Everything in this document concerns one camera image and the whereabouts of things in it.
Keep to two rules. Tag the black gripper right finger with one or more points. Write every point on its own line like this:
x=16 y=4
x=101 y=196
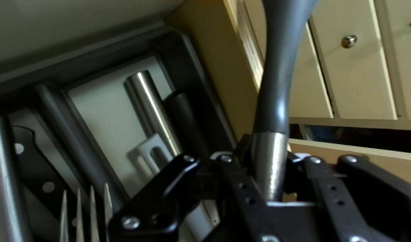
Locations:
x=348 y=196

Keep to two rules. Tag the steel utensil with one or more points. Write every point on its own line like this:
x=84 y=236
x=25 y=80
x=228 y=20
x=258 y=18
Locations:
x=4 y=178

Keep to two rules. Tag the cream drawer cabinet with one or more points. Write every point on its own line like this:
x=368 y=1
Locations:
x=361 y=84

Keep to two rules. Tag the black cutlery tray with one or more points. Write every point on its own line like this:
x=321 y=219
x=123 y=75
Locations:
x=102 y=115

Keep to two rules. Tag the steel fork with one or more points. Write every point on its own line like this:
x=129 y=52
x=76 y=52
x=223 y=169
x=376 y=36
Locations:
x=92 y=215

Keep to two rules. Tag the round metal drawer knob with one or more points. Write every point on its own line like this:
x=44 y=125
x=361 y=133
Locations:
x=348 y=40

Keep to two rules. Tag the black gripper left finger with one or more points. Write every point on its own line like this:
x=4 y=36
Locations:
x=178 y=196

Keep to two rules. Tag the open wooden drawer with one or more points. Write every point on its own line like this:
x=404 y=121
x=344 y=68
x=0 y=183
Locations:
x=205 y=44

